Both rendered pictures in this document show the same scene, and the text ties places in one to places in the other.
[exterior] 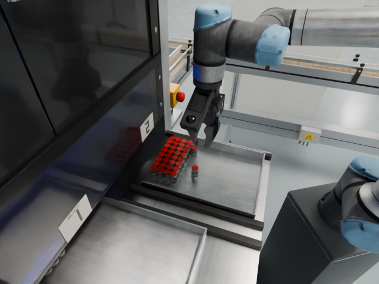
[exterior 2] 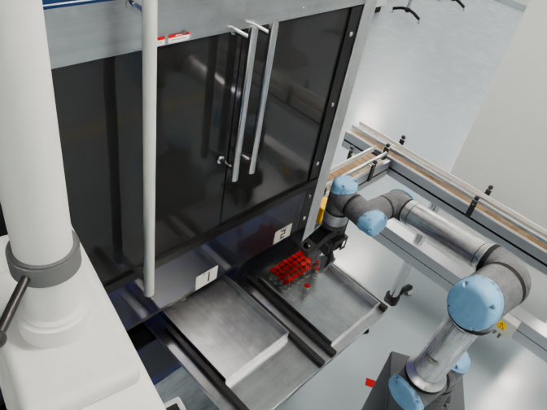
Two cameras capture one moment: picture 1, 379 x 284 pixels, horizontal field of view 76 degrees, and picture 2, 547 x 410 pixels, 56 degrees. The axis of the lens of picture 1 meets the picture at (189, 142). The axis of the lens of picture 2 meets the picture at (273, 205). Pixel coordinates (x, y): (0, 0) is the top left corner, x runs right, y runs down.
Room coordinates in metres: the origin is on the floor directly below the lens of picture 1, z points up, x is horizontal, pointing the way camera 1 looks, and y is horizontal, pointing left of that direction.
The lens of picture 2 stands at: (-0.66, -0.29, 2.22)
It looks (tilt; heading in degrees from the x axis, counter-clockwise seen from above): 39 degrees down; 21
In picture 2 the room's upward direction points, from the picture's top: 11 degrees clockwise
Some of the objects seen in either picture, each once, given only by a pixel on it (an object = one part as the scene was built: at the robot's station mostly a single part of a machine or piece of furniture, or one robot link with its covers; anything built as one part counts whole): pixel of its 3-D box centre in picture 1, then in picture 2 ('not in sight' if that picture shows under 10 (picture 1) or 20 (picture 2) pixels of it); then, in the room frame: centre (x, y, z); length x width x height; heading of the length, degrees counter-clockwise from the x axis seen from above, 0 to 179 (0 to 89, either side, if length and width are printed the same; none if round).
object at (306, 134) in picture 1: (308, 134); (502, 322); (1.26, -0.78, 0.50); 0.12 x 0.05 x 0.09; 73
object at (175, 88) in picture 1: (169, 94); (321, 208); (0.85, 0.09, 0.99); 0.08 x 0.07 x 0.07; 73
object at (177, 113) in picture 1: (162, 116); not in sight; (0.88, 0.12, 0.87); 0.14 x 0.13 x 0.02; 73
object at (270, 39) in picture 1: (259, 41); (369, 214); (0.52, -0.14, 1.32); 0.11 x 0.11 x 0.08; 65
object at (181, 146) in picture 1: (176, 159); (295, 272); (0.58, 0.04, 0.90); 0.18 x 0.02 x 0.05; 162
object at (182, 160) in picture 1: (182, 161); (300, 276); (0.57, 0.02, 0.90); 0.18 x 0.02 x 0.05; 162
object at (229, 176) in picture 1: (207, 169); (318, 292); (0.55, -0.06, 0.90); 0.34 x 0.26 x 0.04; 72
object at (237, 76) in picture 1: (230, 118); (412, 255); (1.47, -0.29, 0.46); 0.09 x 0.09 x 0.77; 73
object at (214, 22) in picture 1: (212, 35); (342, 196); (0.55, -0.04, 1.32); 0.09 x 0.08 x 0.11; 65
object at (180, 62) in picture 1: (164, 76); (335, 180); (1.17, 0.14, 0.92); 0.69 x 0.15 x 0.16; 163
